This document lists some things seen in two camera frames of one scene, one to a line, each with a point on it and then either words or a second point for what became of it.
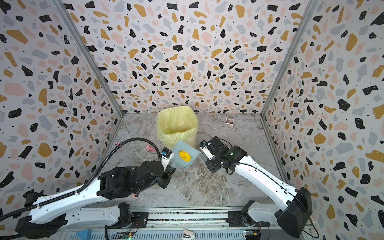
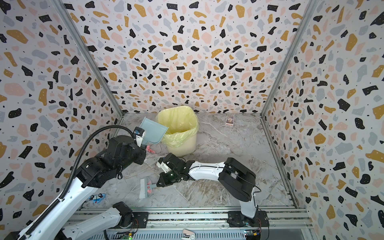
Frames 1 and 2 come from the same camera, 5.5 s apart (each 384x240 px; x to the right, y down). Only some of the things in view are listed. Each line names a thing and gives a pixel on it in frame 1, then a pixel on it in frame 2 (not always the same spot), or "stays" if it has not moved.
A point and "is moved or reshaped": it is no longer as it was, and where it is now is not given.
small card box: [229, 120] stays
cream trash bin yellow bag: [175, 123] stays
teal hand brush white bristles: [203, 156] is moved or reshaped
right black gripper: [210, 162] -> [163, 171]
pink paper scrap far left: [148, 147] stays
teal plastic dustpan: [180, 146] -> [154, 132]
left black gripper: [168, 173] -> [143, 154]
